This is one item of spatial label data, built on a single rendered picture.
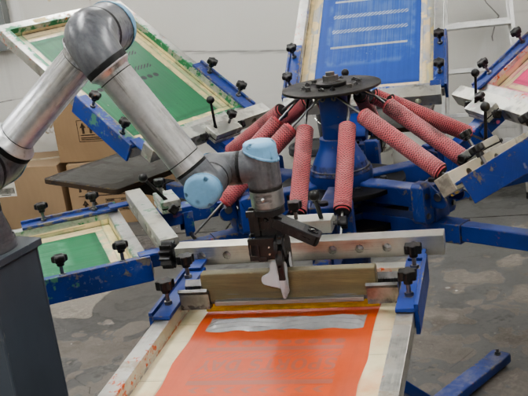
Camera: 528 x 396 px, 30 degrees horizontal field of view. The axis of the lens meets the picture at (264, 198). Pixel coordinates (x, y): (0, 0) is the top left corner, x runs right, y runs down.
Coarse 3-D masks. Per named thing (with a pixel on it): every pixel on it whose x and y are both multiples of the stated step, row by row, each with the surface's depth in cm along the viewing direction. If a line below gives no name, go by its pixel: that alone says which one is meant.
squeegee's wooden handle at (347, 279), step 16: (208, 272) 228; (224, 272) 226; (240, 272) 225; (256, 272) 224; (288, 272) 222; (304, 272) 221; (320, 272) 220; (336, 272) 220; (352, 272) 219; (368, 272) 218; (208, 288) 228; (224, 288) 227; (240, 288) 226; (256, 288) 225; (272, 288) 224; (304, 288) 222; (320, 288) 222; (336, 288) 221; (352, 288) 220
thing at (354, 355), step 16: (368, 320) 216; (288, 336) 213; (304, 336) 212; (320, 336) 211; (336, 336) 210; (352, 336) 209; (368, 336) 208; (352, 352) 202; (368, 352) 201; (336, 368) 196; (352, 368) 195; (336, 384) 190; (352, 384) 189
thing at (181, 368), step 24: (216, 312) 232; (240, 312) 230; (264, 312) 228; (288, 312) 226; (192, 336) 220; (216, 336) 218; (240, 336) 217; (264, 336) 215; (192, 360) 208; (168, 384) 199
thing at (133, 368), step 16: (176, 320) 226; (400, 320) 206; (144, 336) 215; (160, 336) 215; (400, 336) 198; (144, 352) 207; (400, 352) 191; (128, 368) 200; (144, 368) 205; (384, 368) 186; (400, 368) 185; (112, 384) 194; (128, 384) 196; (384, 384) 180; (400, 384) 179
